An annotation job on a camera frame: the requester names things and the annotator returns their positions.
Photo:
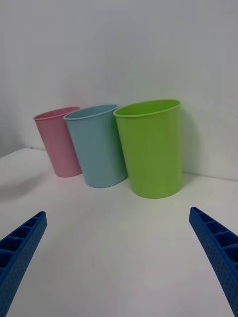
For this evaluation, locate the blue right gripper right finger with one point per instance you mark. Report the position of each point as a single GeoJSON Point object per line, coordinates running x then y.
{"type": "Point", "coordinates": [218, 245]}

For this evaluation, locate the pink plastic bin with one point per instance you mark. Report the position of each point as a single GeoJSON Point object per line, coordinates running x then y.
{"type": "Point", "coordinates": [59, 146]}

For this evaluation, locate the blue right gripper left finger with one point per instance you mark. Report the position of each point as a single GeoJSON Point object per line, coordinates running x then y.
{"type": "Point", "coordinates": [23, 250]}

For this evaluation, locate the green plastic bin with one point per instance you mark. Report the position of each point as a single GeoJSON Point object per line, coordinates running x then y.
{"type": "Point", "coordinates": [152, 151]}

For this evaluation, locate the pale blue plastic bin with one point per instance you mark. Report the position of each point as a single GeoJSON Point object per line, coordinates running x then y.
{"type": "Point", "coordinates": [98, 148]}

